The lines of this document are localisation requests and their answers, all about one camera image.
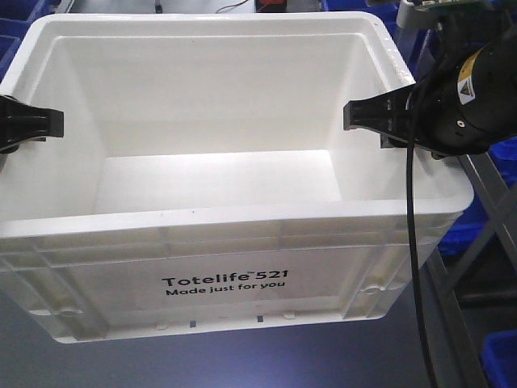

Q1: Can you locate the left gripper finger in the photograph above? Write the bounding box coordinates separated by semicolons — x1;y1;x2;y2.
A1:
1;137;45;154
1;95;65;141

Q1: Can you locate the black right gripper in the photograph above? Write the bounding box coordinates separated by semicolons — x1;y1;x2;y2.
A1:
343;40;516;158

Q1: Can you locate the white plastic Totelife crate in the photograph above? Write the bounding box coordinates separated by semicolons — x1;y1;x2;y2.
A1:
0;11;476;344

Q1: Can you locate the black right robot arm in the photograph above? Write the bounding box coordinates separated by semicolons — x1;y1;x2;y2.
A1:
343;1;516;158

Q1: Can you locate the blue plastic bin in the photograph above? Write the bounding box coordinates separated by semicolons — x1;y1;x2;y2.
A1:
439;137;516;256

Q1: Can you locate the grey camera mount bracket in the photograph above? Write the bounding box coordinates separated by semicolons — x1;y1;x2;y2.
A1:
396;0;441;29

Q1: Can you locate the black hanging cable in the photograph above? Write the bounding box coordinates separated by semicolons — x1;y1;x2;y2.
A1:
405;44;439;388

